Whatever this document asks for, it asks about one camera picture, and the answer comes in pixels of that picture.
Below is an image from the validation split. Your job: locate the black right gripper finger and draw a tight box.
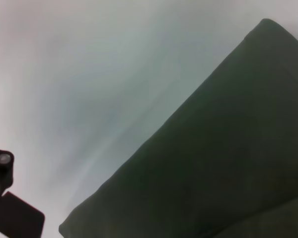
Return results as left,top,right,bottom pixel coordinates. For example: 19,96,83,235
0,146,46,238

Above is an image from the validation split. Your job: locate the dark green printed t-shirt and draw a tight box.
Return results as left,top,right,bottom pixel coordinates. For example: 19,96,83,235
58,18,298,238

